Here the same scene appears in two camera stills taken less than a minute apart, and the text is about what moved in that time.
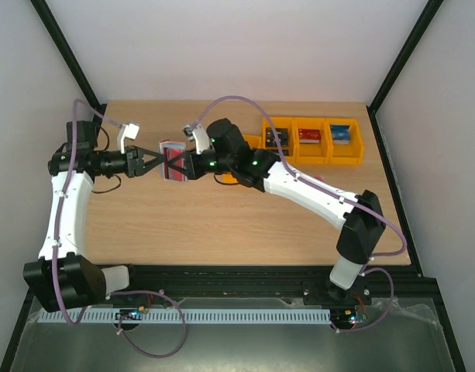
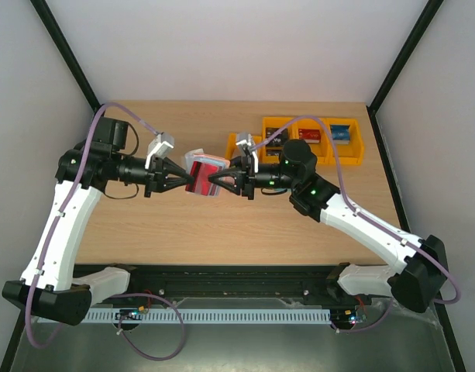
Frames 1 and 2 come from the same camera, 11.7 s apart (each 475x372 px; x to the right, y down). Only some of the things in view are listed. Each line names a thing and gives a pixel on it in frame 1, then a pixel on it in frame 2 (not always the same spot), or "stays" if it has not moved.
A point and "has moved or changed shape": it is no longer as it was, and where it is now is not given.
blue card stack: x=341 y=133 stays
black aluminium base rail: x=396 y=283 stays
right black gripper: x=191 y=166 -> x=247 y=180
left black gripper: x=136 y=166 -> x=158 y=170
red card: x=171 y=173 has moved or changed shape
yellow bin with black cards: x=285 y=129 stays
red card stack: x=309 y=136 stays
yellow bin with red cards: x=311 y=141 stays
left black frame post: x=81 y=76 stays
